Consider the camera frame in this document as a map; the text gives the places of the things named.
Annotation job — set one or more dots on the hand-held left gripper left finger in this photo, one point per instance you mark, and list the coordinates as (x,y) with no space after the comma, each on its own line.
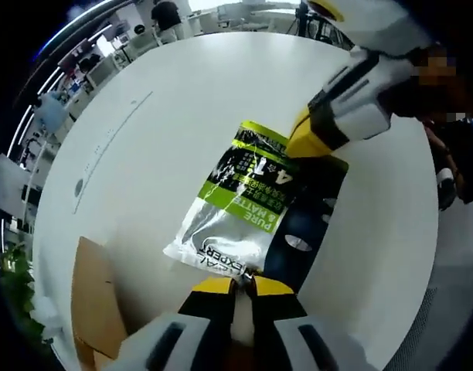
(205,307)

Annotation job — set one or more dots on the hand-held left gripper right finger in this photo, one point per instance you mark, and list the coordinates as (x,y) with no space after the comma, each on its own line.
(275,305)

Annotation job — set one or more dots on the green black plastic packet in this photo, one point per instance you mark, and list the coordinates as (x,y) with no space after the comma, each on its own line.
(236,201)

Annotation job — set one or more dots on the brown cardboard shoe box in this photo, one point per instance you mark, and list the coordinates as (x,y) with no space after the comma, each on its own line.
(93,293)

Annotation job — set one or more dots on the grey mesh chair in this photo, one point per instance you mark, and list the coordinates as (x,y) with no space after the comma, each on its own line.
(422,332)

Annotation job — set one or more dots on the white table socket strip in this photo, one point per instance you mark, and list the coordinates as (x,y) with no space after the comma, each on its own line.
(79,188)

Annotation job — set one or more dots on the green potted plant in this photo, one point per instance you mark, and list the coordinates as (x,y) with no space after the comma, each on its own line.
(16,278)

